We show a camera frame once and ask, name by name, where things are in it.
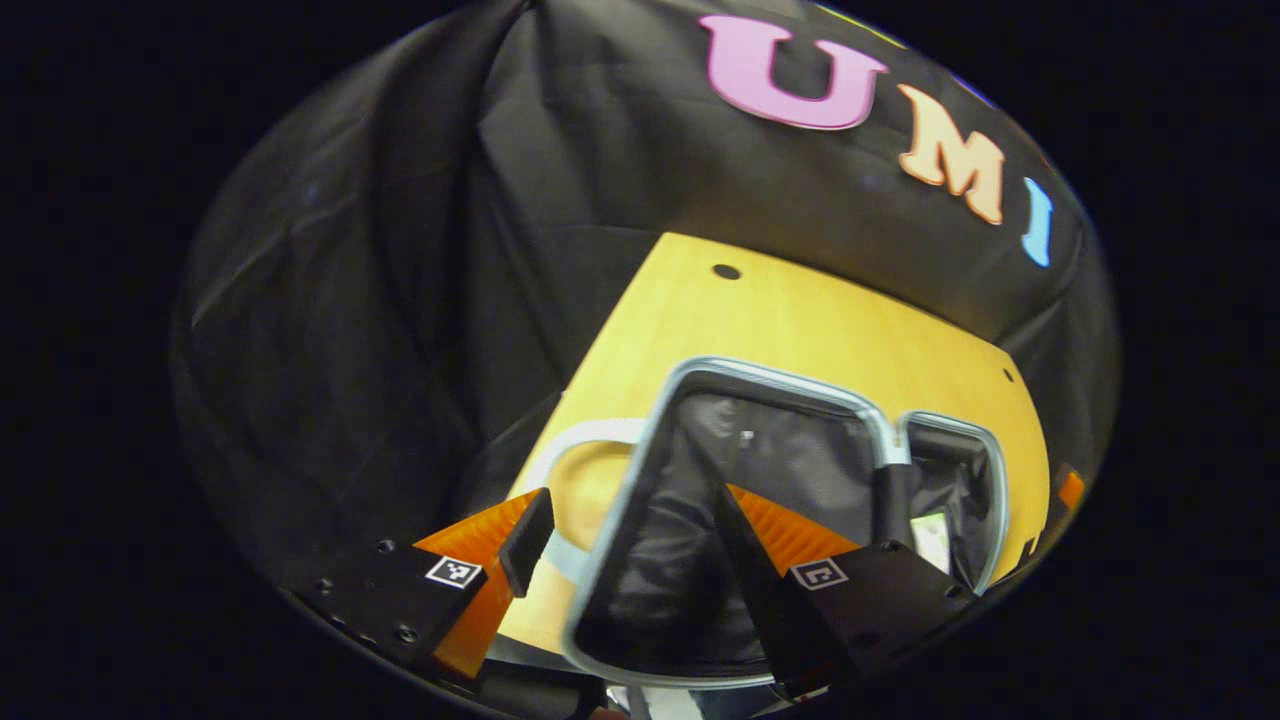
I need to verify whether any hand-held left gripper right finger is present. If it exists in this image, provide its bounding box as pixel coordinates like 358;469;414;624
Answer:
714;486;981;703

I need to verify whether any black backdrop cloth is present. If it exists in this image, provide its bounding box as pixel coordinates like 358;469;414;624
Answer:
170;0;1121;601

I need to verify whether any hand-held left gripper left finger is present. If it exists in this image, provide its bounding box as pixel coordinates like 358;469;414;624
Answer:
296;487;558;683

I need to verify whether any green and white tube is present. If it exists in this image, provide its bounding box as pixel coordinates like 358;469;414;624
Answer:
913;510;953;575

